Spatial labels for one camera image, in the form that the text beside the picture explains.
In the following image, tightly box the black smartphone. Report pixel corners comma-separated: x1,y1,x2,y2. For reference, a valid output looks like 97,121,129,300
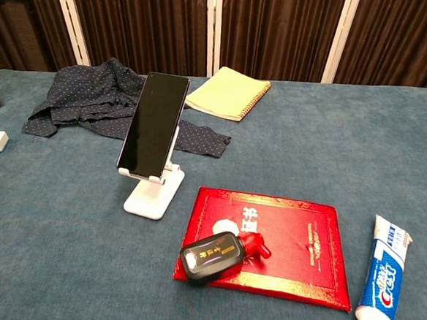
115,69,191,187

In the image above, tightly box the white folding phone stand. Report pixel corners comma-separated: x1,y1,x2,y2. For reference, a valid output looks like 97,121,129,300
113,122,189,223

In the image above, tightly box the brown pleated screen curtain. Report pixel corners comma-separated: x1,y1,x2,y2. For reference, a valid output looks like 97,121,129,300
217,0,347,86
0,0,70,79
334,0,427,91
61,0,213,80

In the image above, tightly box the navy dotted cloth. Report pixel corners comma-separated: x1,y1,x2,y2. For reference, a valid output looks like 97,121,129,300
20,51,238,160

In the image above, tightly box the yellow spiral notebook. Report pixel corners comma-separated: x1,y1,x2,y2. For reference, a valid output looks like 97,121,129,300
181,63,273,124

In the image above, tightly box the black ink bottle red cap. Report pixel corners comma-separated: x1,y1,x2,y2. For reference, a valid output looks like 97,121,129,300
177,227,273,292

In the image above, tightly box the blue felt table cover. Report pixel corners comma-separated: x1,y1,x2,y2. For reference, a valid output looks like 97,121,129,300
0,56,427,320

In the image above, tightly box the red certificate folder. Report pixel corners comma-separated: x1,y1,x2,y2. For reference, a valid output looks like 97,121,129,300
170,185,360,313

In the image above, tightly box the blue white toothpaste tube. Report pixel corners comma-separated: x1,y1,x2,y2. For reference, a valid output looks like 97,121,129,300
352,213,415,320

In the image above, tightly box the white screen frame post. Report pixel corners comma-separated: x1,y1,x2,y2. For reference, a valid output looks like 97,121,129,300
202,0,225,79
45,0,97,67
320,0,362,85

